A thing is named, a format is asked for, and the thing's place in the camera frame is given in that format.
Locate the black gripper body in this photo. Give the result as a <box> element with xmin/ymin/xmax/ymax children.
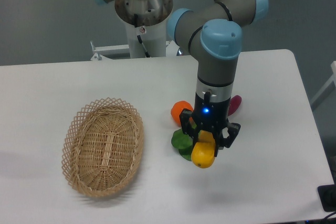
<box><xmin>192</xmin><ymin>94</ymin><xmax>230</xmax><ymax>132</ymax></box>

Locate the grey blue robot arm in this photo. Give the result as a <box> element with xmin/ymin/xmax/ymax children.
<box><xmin>95</xmin><ymin>0</ymin><xmax>269</xmax><ymax>157</ymax></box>

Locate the woven wicker basket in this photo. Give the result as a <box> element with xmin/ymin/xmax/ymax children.
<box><xmin>61</xmin><ymin>98</ymin><xmax>144</xmax><ymax>197</ymax></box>

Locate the orange fruit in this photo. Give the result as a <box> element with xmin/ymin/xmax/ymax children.
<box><xmin>171</xmin><ymin>100</ymin><xmax>193</xmax><ymax>126</ymax></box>

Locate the green leafy vegetable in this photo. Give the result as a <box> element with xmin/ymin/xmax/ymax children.
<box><xmin>171</xmin><ymin>128</ymin><xmax>194</xmax><ymax>162</ymax></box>

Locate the magenta fruit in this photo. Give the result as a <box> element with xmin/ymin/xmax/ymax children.
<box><xmin>228</xmin><ymin>95</ymin><xmax>242</xmax><ymax>116</ymax></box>

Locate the black device at table edge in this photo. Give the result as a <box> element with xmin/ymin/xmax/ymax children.
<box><xmin>317</xmin><ymin>185</ymin><xmax>335</xmax><ymax>212</ymax></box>

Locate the white metal base frame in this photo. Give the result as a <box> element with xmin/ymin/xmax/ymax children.
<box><xmin>90</xmin><ymin>41</ymin><xmax>184</xmax><ymax>61</ymax></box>

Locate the black cable on pedestal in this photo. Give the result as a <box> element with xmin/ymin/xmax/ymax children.
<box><xmin>133</xmin><ymin>13</ymin><xmax>151</xmax><ymax>58</ymax></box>

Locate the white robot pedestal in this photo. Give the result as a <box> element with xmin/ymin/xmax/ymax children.
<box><xmin>114</xmin><ymin>0</ymin><xmax>173</xmax><ymax>58</ymax></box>

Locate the white frame at right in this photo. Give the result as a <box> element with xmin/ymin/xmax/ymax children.
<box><xmin>310</xmin><ymin>61</ymin><xmax>335</xmax><ymax>111</ymax></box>

